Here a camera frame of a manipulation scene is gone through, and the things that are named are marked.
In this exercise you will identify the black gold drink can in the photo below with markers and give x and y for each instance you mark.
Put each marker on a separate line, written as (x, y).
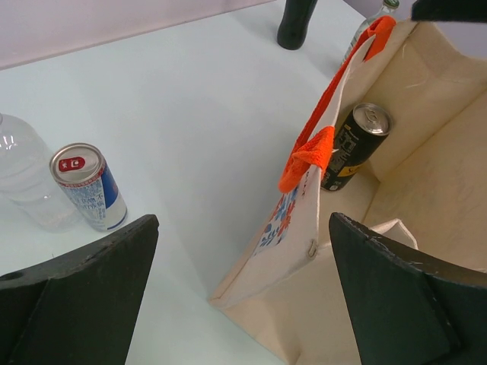
(363, 131)

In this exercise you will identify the clear glass bottle green cap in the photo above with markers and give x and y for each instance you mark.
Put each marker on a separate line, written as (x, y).
(388, 7)

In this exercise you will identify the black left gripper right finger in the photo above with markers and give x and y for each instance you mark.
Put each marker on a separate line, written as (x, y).
(405, 306)

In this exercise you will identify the beige canvas tote bag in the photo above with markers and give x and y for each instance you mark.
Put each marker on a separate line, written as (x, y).
(425, 187)

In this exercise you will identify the blue white drink can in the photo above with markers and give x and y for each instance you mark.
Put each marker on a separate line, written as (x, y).
(83, 175)

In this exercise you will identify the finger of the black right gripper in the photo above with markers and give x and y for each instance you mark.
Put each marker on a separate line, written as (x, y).
(449, 10)

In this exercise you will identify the clear plastic water bottle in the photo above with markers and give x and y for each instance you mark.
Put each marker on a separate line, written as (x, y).
(26, 180)

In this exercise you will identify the glass cola bottle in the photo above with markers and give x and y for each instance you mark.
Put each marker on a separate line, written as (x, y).
(292, 30)

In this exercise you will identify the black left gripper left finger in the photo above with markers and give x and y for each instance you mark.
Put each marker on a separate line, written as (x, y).
(80, 307)

